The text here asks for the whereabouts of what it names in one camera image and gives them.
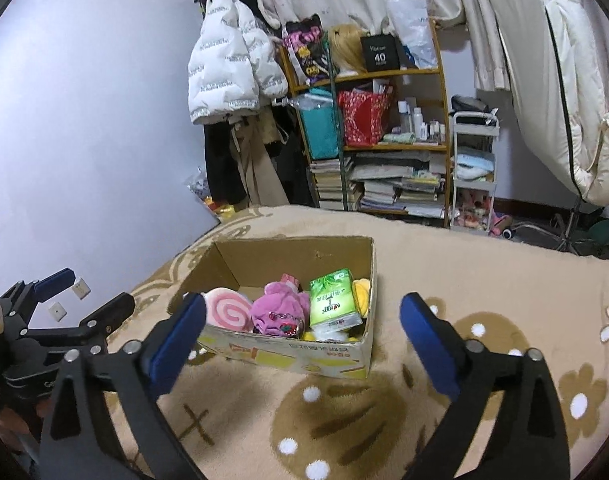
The group of cosmetic bottles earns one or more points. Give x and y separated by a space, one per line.
419 122

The dark hanging clothing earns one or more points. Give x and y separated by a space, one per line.
292 170

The black light stand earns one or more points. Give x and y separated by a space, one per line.
567 230

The colourful plastic bag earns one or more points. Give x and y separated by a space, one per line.
197 185

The white utility cart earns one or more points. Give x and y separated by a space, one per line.
477 121

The yellow red packet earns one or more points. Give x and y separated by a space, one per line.
219 207

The yellow plush toy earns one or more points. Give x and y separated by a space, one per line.
363 295

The green metal pole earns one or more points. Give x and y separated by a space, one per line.
334 110

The beige printed blanket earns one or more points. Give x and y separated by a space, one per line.
484 280

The blonde wig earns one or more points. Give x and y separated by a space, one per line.
349 45

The black coat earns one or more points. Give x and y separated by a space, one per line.
219 170

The pink slipper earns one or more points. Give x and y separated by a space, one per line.
502 222

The dark green bag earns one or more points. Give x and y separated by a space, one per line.
602 232

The red patterned bag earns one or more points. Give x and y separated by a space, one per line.
362 120

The white fabric cover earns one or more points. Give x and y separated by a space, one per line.
534 60

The wooden shelf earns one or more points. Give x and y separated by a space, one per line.
379 74

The cardboard box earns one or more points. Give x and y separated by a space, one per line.
284 255

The teal bag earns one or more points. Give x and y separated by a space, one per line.
319 130

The white puffer jacket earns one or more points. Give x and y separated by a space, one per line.
224 60

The blue and white cloth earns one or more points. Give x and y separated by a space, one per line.
474 162

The stack of books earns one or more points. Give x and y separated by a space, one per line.
329 185

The cream quilted cloth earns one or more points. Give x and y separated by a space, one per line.
604 160

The pink doll figures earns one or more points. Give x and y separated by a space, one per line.
472 207

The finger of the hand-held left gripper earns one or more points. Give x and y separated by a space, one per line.
114 310
54 280

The white plastic bag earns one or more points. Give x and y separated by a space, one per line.
412 25

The green tissue pack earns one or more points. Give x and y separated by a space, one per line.
332 295

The pale green pouch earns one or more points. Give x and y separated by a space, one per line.
398 138

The pink swirl lollipop plush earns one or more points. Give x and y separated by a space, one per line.
229 310

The black printed bag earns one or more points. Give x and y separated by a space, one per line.
304 42

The pile of books and papers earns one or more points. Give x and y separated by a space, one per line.
399 190

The magenta plush bear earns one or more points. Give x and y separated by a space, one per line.
279 305

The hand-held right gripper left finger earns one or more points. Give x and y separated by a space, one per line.
177 345

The beige coat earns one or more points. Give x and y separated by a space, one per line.
254 170

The black box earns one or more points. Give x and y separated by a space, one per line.
379 55

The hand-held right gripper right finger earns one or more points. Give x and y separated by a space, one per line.
427 345

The clear plastic bottle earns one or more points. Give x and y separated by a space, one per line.
304 103

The white wall socket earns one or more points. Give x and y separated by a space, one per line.
58 311
80 287

